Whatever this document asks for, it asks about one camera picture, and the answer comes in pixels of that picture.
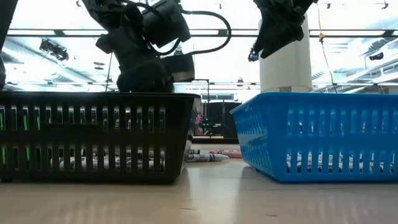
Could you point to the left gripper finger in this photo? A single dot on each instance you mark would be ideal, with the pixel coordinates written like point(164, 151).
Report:
point(130, 84)
point(158, 84)

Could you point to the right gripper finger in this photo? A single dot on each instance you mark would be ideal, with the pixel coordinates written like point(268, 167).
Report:
point(289, 39)
point(267, 40)

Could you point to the black plastic basket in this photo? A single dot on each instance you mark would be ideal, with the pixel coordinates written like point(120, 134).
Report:
point(93, 137)

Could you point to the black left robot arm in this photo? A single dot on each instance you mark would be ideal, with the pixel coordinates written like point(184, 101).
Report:
point(164, 21)

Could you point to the black ceiling device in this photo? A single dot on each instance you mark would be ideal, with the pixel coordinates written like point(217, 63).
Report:
point(376, 56)
point(54, 49)
point(253, 56)

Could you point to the white paper towel roll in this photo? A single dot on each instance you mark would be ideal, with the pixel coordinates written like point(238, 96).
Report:
point(289, 68)

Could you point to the black cabinet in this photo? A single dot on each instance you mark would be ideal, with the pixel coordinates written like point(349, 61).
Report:
point(222, 119)

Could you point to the blue plastic basket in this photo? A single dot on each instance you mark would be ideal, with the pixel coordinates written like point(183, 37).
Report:
point(311, 141)

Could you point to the green plastic basket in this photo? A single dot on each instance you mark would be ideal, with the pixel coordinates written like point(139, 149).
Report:
point(2, 155)

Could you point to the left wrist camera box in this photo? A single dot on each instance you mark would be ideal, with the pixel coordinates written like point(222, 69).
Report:
point(179, 68)

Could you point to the black overhead frame beam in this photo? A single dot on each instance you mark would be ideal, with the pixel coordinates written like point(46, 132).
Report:
point(77, 32)

